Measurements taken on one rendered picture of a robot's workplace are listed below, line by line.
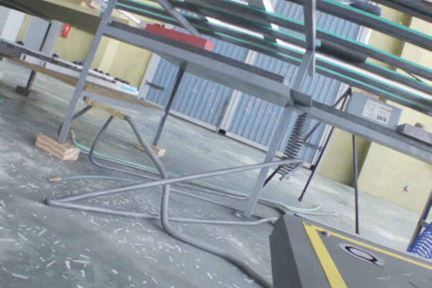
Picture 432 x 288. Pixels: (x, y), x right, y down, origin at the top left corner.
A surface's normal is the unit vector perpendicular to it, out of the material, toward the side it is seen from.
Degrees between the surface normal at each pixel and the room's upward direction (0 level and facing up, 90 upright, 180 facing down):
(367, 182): 90
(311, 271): 0
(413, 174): 90
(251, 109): 90
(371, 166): 90
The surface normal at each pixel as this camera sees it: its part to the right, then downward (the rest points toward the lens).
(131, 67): -0.22, -0.06
